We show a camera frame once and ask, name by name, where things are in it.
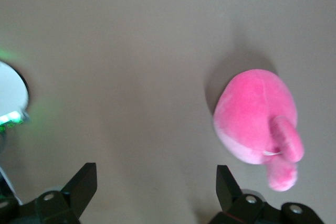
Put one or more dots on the hot pink plush toy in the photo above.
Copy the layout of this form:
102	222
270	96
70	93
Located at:
249	113

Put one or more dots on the brown table cover mat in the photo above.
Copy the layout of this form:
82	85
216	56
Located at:
131	51

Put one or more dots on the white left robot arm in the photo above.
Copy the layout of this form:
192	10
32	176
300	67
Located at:
10	90

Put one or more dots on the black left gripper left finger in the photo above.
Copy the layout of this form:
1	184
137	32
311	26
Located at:
71	197

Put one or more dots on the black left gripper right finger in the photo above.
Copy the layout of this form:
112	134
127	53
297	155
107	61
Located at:
233	195

